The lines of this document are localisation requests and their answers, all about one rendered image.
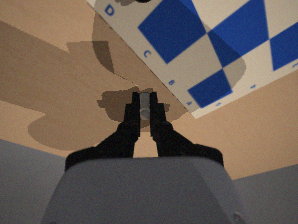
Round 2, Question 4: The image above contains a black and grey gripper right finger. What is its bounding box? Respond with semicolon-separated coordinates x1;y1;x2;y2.
149;92;224;167

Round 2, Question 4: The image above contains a white pawn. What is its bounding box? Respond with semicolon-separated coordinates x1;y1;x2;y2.
140;92;150;120

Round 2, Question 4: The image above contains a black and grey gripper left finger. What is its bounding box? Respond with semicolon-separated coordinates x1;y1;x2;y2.
65;92;140;171

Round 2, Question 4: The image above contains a blue and white chessboard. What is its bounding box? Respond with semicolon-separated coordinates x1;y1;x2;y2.
86;0;298;119

